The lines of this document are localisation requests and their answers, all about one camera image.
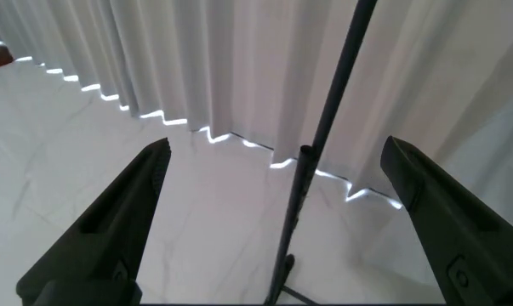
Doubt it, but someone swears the white curtain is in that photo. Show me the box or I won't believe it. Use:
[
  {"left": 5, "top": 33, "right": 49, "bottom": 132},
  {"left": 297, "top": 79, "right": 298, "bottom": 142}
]
[{"left": 0, "top": 0, "right": 513, "bottom": 209}]

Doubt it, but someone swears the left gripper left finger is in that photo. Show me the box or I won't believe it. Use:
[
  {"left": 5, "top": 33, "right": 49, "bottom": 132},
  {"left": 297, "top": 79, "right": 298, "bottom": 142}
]
[{"left": 15, "top": 137, "right": 172, "bottom": 306}]

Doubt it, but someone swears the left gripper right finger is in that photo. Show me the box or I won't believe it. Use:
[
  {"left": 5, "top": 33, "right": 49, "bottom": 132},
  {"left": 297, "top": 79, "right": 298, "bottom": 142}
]
[{"left": 379, "top": 135, "right": 513, "bottom": 306}]

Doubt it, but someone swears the black clothes rack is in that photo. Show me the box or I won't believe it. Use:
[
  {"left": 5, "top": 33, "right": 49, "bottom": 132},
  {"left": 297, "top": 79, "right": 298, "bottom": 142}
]
[{"left": 264, "top": 0, "right": 379, "bottom": 306}]

